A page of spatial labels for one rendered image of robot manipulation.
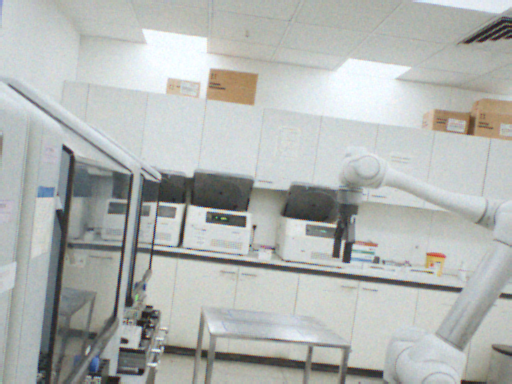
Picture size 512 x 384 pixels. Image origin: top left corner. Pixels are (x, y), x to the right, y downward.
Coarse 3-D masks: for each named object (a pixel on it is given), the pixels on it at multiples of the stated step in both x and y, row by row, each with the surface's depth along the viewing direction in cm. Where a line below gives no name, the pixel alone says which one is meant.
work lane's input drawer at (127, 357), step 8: (144, 344) 168; (120, 352) 161; (128, 352) 162; (136, 352) 162; (144, 352) 162; (120, 360) 161; (128, 360) 161; (136, 360) 161; (144, 360) 161; (144, 368) 162
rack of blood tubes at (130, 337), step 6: (126, 330) 166; (132, 330) 167; (138, 330) 168; (126, 336) 162; (132, 336) 162; (138, 336) 164; (120, 342) 170; (126, 342) 171; (132, 342) 163; (138, 342) 167
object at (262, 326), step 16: (208, 320) 211; (224, 320) 214; (240, 320) 218; (256, 320) 222; (272, 320) 226; (288, 320) 230; (304, 320) 234; (320, 320) 238; (224, 336) 194; (240, 336) 195; (256, 336) 196; (272, 336) 199; (288, 336) 202; (304, 336) 205; (320, 336) 208; (336, 336) 212; (208, 352) 195; (208, 368) 194; (304, 368) 246
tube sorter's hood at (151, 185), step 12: (144, 180) 157; (156, 180) 199; (144, 192) 163; (156, 192) 203; (144, 204) 166; (156, 204) 209; (144, 216) 171; (156, 216) 216; (144, 228) 176; (144, 240) 181; (144, 252) 186; (144, 264) 192; (132, 276) 159; (144, 276) 197; (132, 288) 159; (132, 300) 160
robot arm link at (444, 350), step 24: (504, 216) 157; (504, 240) 154; (480, 264) 159; (504, 264) 154; (480, 288) 155; (456, 312) 158; (480, 312) 155; (432, 336) 160; (456, 336) 156; (408, 360) 162; (432, 360) 154; (456, 360) 154
